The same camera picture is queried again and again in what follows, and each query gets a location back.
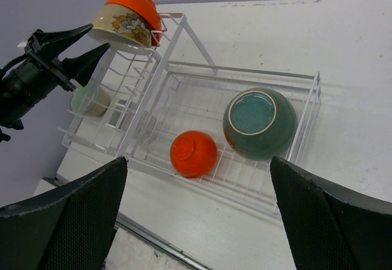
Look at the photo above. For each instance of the mint green bowl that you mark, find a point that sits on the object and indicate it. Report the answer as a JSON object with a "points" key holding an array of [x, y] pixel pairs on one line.
{"points": [[80, 96]]}

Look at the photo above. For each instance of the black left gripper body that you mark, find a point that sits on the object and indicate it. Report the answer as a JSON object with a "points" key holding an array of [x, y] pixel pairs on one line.
{"points": [[52, 66]]}

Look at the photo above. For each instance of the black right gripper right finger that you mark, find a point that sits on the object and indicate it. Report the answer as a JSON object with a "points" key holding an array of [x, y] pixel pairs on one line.
{"points": [[329, 226]]}

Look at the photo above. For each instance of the white wire dish rack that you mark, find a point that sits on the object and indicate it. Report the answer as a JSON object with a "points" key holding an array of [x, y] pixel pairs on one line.
{"points": [[178, 87]]}

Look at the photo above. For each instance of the small orange bowl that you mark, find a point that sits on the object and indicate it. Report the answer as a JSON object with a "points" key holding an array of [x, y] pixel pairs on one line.
{"points": [[193, 154]]}

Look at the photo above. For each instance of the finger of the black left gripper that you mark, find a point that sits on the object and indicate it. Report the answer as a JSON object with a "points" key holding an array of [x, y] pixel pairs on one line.
{"points": [[52, 44], [82, 68]]}

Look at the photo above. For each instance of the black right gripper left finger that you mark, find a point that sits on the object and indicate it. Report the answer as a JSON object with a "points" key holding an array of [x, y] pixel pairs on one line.
{"points": [[68, 227]]}

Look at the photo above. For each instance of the plain beige bowl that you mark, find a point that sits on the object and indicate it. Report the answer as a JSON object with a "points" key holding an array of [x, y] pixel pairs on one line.
{"points": [[97, 103]]}

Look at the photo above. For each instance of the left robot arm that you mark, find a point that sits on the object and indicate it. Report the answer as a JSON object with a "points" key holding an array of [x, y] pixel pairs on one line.
{"points": [[30, 77]]}

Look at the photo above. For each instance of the floral beige bowl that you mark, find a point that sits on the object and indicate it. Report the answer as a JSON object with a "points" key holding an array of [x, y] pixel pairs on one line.
{"points": [[124, 29]]}

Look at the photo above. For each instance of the large teal ceramic bowl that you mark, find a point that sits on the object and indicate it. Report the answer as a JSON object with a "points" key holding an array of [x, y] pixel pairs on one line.
{"points": [[259, 123]]}

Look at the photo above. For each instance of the large orange bowl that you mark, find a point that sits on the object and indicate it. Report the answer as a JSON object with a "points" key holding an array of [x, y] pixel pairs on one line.
{"points": [[145, 8]]}

